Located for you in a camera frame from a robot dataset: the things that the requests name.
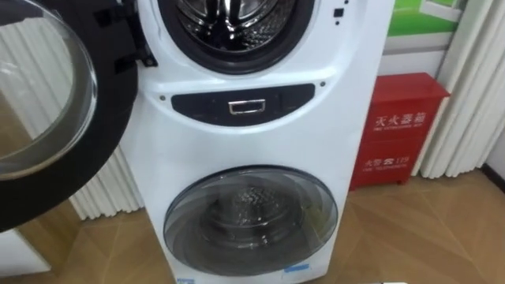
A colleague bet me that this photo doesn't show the white stacked washing machines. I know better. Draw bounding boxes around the white stacked washing machines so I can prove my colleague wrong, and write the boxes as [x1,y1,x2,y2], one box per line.
[119,0,396,284]

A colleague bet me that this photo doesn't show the black round washer door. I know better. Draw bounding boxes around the black round washer door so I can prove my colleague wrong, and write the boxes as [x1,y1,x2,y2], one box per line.
[0,0,159,234]

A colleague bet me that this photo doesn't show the red fire equipment cabinet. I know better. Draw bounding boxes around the red fire equipment cabinet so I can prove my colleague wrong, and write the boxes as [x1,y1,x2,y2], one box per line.
[348,72,451,192]

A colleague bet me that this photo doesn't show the grey bed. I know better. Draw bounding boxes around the grey bed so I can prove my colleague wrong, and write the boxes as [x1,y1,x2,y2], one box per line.
[0,227,52,278]

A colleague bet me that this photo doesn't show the green wall poster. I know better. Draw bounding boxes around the green wall poster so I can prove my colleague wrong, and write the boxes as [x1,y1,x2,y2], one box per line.
[386,0,471,39]

